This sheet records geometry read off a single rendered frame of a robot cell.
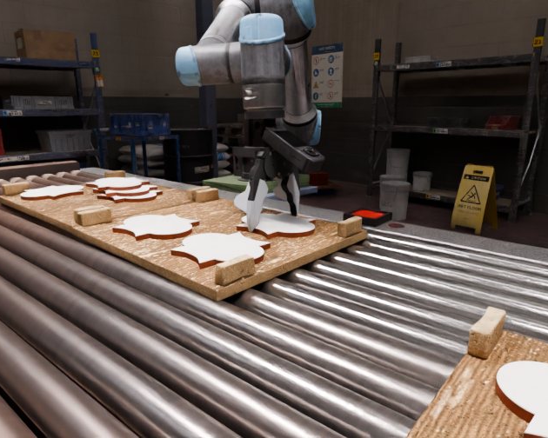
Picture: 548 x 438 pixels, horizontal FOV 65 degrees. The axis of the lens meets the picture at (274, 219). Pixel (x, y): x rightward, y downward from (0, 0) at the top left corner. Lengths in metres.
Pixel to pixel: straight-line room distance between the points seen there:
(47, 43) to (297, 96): 4.21
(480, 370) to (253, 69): 0.55
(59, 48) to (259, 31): 4.68
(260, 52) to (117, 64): 5.59
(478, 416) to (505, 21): 5.36
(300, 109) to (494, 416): 1.15
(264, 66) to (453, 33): 5.15
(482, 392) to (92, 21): 6.09
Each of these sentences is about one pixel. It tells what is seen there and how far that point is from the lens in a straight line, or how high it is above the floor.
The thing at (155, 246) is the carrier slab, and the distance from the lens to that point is 0.71.
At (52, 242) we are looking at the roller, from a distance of 0.87.
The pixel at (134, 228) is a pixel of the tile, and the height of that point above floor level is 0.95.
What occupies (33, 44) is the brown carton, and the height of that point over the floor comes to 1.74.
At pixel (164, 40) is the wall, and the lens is 6.66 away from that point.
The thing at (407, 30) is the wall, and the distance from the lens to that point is 6.12.
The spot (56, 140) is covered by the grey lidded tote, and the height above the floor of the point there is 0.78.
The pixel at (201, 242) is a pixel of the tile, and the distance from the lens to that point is 0.68.
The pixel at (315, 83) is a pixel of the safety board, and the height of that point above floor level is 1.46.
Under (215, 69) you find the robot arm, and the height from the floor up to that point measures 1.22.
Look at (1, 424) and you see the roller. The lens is 0.41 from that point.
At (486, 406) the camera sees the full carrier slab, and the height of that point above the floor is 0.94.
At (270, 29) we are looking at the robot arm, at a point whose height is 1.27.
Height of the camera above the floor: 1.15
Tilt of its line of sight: 15 degrees down
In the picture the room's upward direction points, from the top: straight up
